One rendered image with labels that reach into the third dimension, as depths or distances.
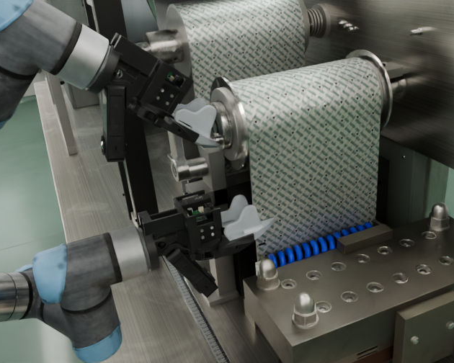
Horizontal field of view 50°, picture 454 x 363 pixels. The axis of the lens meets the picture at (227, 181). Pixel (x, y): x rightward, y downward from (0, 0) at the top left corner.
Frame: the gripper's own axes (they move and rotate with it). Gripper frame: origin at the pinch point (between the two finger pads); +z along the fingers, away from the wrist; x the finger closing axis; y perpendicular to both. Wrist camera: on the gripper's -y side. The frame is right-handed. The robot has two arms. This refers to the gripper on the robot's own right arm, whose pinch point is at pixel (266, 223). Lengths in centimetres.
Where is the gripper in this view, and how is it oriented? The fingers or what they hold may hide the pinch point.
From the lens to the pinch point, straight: 80.4
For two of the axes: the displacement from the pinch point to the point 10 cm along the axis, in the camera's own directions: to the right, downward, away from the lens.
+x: -3.8, -3.8, 8.5
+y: -0.9, -8.9, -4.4
